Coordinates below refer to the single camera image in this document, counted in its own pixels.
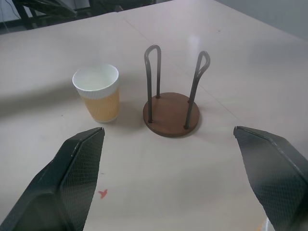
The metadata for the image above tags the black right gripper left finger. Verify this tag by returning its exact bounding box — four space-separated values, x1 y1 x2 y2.
0 127 105 231

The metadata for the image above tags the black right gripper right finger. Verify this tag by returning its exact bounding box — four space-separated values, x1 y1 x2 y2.
233 126 308 231

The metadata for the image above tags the wooden base wire rack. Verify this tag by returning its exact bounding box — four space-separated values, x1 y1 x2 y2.
142 44 212 139

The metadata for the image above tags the black metal frame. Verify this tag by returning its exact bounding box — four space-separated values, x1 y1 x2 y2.
14 0 126 27

